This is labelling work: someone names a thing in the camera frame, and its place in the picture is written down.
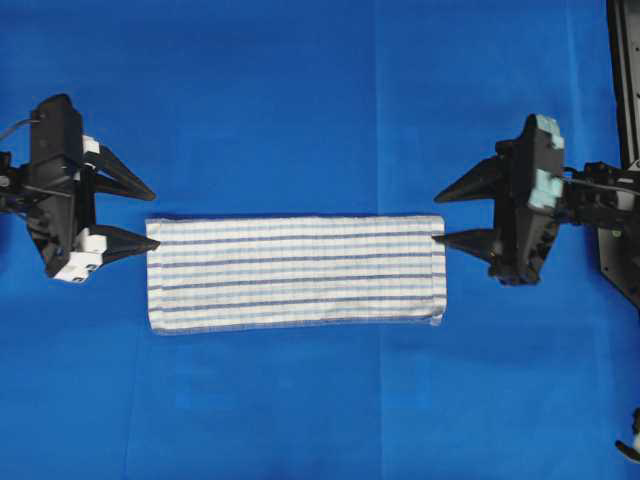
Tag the black white clamp tool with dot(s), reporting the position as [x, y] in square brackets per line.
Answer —
[631, 451]

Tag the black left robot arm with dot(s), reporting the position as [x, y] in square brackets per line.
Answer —
[12, 180]

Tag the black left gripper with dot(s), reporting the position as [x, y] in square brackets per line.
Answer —
[65, 167]

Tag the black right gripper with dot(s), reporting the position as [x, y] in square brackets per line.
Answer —
[524, 180]

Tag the black mounting rail frame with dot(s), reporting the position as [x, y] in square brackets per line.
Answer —
[619, 250]

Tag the white blue striped towel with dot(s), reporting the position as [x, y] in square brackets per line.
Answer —
[211, 275]

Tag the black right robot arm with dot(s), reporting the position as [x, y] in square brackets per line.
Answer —
[590, 198]

